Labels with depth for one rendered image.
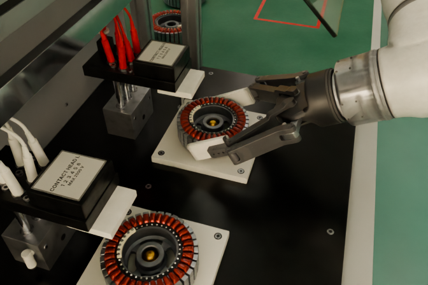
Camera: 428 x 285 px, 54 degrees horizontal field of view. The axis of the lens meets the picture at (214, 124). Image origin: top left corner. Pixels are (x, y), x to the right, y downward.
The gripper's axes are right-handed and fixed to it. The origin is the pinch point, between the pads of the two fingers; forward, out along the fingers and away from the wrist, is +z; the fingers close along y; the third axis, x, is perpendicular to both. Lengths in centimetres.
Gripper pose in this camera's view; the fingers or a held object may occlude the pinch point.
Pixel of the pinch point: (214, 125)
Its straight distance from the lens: 66.5
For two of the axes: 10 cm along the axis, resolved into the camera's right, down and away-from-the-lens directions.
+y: -3.0, 6.3, -7.1
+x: 4.7, 7.5, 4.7
